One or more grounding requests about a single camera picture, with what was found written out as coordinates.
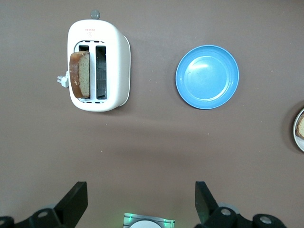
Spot white toaster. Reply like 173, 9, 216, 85
67, 9, 132, 112

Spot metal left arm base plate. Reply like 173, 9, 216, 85
123, 213, 176, 228

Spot blue plate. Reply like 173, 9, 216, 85
175, 45, 240, 110

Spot light brown bread slice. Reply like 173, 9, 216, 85
295, 116, 304, 138

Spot beige plate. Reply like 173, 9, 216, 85
292, 107, 304, 152

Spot white toaster plug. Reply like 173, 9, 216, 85
56, 71, 71, 89

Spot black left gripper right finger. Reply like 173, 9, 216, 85
194, 181, 283, 228

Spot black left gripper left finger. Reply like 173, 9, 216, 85
0, 181, 88, 228

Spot dark crust bread slice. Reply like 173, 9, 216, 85
69, 50, 91, 99

